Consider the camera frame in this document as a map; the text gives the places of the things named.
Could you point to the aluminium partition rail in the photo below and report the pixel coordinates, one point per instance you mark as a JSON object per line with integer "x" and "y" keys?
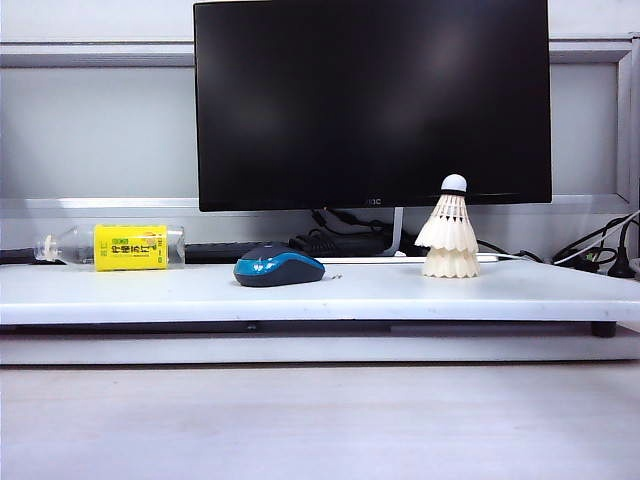
{"x": 125, "y": 202}
{"x": 100, "y": 52}

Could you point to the white feather shuttlecock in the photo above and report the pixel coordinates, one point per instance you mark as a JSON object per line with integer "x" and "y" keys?
{"x": 450, "y": 265}
{"x": 447, "y": 225}

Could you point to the silver monitor stand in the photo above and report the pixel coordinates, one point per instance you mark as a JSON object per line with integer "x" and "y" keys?
{"x": 397, "y": 230}

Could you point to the clear bottle yellow label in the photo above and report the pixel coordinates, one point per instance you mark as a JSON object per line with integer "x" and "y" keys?
{"x": 130, "y": 247}

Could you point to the aluminium partition post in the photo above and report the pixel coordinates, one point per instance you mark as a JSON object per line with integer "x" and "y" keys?
{"x": 624, "y": 125}

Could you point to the black power plug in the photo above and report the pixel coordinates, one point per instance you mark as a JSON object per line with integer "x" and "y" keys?
{"x": 622, "y": 267}

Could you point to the white raised desk board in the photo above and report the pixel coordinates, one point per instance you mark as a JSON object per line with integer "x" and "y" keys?
{"x": 200, "y": 295}

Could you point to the black keyboard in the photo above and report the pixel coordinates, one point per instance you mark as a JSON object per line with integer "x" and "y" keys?
{"x": 215, "y": 250}

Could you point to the black AOC monitor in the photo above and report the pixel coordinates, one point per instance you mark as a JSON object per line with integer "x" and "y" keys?
{"x": 350, "y": 100}

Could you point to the white base slab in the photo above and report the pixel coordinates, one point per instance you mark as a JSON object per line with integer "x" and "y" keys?
{"x": 300, "y": 350}

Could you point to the black rubber foot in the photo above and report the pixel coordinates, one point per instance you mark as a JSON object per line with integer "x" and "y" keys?
{"x": 604, "y": 330}

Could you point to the black power adapter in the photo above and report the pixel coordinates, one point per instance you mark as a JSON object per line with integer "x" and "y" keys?
{"x": 320, "y": 243}

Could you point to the blue and black mouse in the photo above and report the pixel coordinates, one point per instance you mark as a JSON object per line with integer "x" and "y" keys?
{"x": 280, "y": 267}

